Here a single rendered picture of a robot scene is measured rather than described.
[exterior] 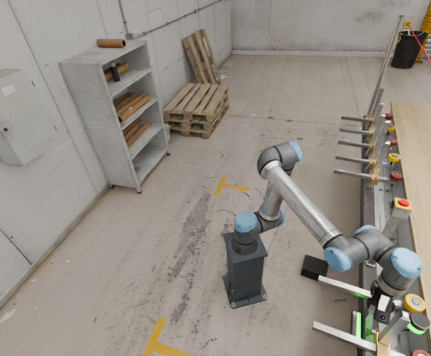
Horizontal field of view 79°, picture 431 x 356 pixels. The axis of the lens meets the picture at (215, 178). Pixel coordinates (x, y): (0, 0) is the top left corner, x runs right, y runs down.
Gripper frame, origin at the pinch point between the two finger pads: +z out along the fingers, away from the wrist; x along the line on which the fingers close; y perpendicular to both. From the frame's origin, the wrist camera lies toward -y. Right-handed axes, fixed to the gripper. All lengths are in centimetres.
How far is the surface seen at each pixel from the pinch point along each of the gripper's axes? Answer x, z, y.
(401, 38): -79, 38, 697
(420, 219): -30, 11, 78
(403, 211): -8, -19, 46
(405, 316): -7.9, -10.3, -1.9
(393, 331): -7.4, 1.4, -3.2
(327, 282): 16.5, 15.5, 18.4
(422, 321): -13.0, -10.3, -1.7
